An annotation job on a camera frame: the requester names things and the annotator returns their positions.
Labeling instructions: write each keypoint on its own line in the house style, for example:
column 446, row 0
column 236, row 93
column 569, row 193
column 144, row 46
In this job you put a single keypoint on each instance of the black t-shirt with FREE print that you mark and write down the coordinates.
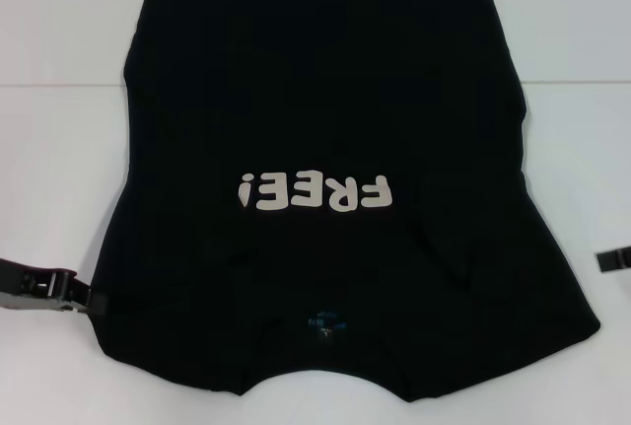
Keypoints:
column 320, row 99

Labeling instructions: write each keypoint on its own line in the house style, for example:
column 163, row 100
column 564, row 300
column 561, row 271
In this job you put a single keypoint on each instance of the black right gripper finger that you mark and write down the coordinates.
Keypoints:
column 609, row 262

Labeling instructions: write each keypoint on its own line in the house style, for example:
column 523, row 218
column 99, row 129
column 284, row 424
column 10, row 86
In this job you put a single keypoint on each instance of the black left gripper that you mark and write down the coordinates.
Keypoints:
column 29, row 287

